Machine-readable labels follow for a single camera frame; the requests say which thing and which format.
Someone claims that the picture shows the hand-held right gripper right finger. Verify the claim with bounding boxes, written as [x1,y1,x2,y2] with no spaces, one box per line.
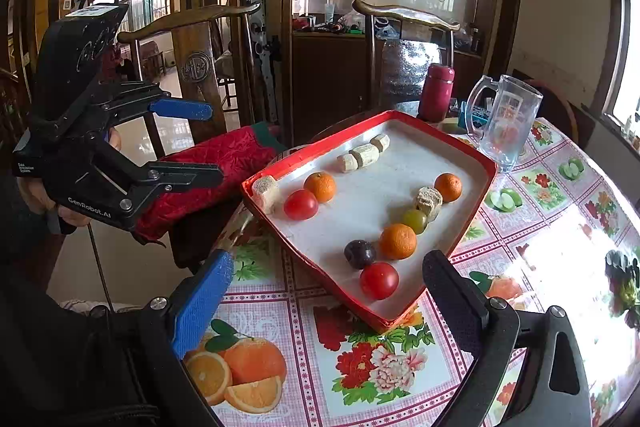
[422,249,593,427]

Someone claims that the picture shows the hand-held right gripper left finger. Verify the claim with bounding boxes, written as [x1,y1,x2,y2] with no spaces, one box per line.
[132,248,236,427]

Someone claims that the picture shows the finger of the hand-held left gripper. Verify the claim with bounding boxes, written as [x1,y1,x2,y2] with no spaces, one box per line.
[107,161,224,230]
[97,81,214,128]

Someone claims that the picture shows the red tomato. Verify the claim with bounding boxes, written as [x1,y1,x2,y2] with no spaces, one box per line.
[283,189,320,221]
[359,262,400,301]

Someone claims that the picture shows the orange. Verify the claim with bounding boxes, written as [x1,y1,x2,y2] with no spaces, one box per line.
[434,173,463,202]
[303,172,337,204]
[379,223,418,261]

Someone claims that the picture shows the green plum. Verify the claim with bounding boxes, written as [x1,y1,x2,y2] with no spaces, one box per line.
[403,208,429,235]

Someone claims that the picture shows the large pale corn cob piece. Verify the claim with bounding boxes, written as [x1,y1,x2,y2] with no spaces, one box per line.
[416,187,444,223]

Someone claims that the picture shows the dark purple plum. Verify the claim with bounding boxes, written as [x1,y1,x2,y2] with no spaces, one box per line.
[344,239,377,270]

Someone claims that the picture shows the red tray with white inside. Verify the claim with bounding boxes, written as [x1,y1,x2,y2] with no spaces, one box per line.
[241,109,499,333]

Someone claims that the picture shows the person's left hand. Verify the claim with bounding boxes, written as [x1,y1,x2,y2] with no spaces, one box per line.
[19,178,93,229]

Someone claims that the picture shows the red brocade cushion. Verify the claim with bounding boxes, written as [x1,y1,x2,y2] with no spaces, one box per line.
[134,123,281,243]

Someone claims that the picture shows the wooden chair with carved medallion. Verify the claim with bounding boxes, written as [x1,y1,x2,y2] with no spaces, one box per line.
[117,3,281,268]

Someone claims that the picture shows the floral fruit print tablecloth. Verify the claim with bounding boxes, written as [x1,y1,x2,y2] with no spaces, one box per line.
[182,114,640,427]

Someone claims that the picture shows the wooden cabinet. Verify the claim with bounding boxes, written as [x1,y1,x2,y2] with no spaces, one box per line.
[292,29,483,142]

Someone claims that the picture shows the person's dark clothing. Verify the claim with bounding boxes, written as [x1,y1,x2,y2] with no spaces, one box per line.
[0,252,151,427]

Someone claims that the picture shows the leafy green vegetable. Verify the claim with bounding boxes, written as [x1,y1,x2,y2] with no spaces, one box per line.
[604,248,640,325]

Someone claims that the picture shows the clear glass mug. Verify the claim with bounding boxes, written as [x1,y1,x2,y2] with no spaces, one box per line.
[465,74,544,172]

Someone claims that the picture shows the blue box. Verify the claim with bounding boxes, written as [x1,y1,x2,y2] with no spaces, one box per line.
[459,102,493,128]

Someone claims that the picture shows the red thermos bottle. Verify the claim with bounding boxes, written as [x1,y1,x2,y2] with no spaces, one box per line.
[417,63,456,122]

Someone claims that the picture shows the round-backed dark chair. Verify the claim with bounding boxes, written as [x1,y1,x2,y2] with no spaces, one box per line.
[510,79,583,145]

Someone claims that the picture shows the black cable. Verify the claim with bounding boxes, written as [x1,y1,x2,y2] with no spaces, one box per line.
[87,224,113,308]

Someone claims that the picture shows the wooden chair with curved rail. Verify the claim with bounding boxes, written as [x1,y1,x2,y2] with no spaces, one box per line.
[351,0,462,118]

